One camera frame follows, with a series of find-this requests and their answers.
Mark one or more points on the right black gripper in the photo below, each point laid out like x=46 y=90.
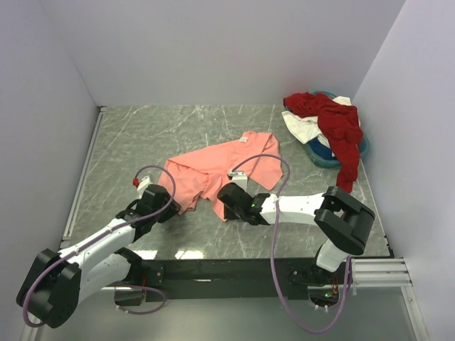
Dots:
x=229 y=215

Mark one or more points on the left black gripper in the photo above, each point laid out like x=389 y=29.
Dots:
x=173 y=208

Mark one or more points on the pink t shirt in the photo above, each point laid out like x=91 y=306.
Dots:
x=202 y=173

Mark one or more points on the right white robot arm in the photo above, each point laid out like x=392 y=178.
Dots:
x=344 y=220

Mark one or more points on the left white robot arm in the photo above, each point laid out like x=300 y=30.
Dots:
x=58 y=281

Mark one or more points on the black base beam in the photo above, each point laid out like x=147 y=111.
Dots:
x=227 y=278

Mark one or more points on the blue t shirt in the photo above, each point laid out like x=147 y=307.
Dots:
x=321 y=150

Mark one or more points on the white t shirt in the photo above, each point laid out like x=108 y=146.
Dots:
x=304 y=129

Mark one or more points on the red t shirt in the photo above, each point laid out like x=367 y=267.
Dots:
x=339 y=123

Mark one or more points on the teal plastic basin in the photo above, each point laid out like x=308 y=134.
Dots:
x=341 y=100

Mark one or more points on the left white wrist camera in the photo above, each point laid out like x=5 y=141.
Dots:
x=141 y=184

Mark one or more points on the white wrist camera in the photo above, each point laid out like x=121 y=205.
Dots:
x=239 y=178
x=141 y=184

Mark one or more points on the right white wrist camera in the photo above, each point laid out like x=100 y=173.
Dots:
x=239 y=178

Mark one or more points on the aluminium rail frame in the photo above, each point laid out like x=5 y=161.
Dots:
x=379 y=273

